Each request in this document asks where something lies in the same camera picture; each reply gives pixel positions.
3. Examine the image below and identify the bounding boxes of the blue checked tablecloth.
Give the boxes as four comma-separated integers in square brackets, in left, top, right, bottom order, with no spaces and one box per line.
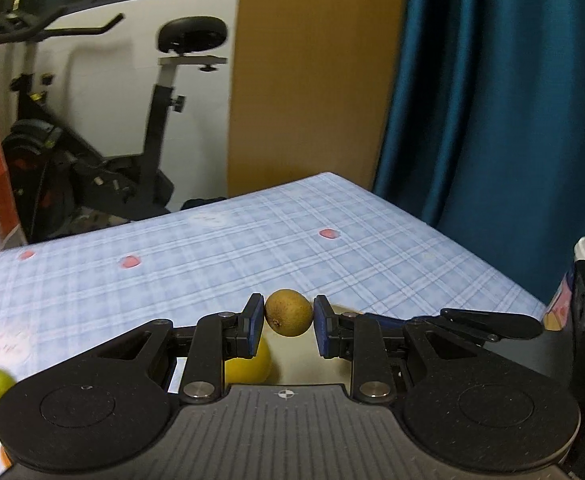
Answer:
[0,172,548,478]

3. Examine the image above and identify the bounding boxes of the cream round plate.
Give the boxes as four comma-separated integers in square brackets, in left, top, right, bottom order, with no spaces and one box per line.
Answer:
[267,304,369,387]

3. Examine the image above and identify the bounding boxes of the white-capped bottle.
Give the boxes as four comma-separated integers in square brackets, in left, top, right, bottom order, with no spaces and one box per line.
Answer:
[545,230,585,332]

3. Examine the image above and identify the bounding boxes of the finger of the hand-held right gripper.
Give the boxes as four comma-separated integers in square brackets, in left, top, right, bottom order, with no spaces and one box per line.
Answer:
[363,308,544,346]

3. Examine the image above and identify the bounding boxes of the black exercise bike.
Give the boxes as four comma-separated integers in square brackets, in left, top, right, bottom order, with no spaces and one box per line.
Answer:
[0,7,231,247]

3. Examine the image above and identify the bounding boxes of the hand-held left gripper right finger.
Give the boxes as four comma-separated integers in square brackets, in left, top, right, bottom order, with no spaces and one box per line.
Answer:
[313,296,479,406]

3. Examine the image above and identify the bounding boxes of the tan longan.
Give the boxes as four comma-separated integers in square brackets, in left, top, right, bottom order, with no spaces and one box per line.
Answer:
[265,289,316,338]

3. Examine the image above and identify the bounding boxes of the yellow lemon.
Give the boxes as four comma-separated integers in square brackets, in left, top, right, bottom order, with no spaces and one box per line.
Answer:
[224,337,274,387]

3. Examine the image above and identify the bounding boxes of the blue curtain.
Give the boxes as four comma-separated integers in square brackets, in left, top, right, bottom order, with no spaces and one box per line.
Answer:
[371,0,585,313]

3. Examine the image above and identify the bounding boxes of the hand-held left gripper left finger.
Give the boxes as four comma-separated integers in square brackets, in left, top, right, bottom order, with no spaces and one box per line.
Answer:
[95,293,266,406]

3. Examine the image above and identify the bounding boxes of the wooden door panel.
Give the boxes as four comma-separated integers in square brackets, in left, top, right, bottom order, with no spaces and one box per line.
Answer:
[226,0,414,199]

